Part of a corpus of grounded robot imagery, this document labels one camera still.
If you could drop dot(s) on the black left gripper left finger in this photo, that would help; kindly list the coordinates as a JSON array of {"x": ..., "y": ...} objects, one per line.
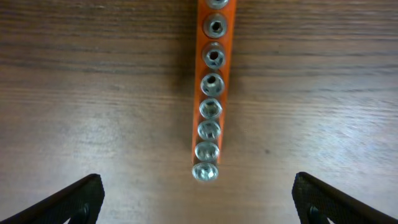
[{"x": 80, "y": 202}]

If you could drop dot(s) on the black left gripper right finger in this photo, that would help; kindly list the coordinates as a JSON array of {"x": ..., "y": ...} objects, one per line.
[{"x": 318, "y": 202}]

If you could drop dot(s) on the orange socket bit holder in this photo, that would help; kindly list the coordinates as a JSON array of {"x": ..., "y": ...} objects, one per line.
[{"x": 214, "y": 43}]

